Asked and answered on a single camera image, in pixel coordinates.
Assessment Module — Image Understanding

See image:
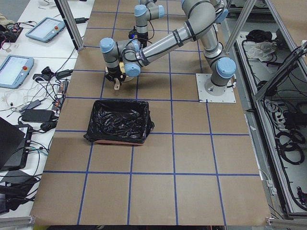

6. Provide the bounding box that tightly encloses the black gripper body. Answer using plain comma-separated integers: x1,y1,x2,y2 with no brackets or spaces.
128,27,150,49
105,67,126,85

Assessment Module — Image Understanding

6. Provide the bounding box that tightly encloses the beige plastic dustpan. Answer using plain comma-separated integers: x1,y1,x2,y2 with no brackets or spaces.
104,62,133,91

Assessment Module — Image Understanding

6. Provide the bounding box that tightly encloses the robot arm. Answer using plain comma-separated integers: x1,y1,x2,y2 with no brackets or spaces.
100,0,236,88
128,0,165,48

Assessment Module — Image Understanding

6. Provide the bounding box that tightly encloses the black lined trash bin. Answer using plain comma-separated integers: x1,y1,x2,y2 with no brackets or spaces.
83,99,155,145

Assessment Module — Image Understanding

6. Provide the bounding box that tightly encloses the blue teach pendant upper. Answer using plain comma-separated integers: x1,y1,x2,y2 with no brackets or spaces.
25,17,66,43

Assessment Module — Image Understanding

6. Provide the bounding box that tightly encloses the blue teach pendant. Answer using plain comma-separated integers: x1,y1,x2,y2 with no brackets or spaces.
0,55,34,89
25,17,66,43

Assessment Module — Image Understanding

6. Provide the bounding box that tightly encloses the black power adapter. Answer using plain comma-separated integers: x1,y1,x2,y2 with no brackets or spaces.
22,109,54,123

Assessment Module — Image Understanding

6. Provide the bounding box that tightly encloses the blue teach pendant lower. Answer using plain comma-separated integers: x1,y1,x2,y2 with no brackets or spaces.
0,55,34,89

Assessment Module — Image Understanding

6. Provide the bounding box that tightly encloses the white crumpled cloth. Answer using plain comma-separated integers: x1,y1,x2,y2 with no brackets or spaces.
247,42,276,62

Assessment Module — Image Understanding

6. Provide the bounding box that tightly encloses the black laptop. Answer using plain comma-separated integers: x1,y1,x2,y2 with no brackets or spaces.
0,118,33,172

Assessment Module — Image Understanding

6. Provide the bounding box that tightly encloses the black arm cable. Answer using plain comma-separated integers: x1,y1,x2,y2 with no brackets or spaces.
118,38,154,63

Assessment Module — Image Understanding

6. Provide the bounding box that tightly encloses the aluminium frame post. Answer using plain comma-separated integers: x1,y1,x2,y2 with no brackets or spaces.
54,0,84,51

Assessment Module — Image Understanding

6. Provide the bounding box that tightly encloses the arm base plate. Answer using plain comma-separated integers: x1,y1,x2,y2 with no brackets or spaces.
196,73,236,104

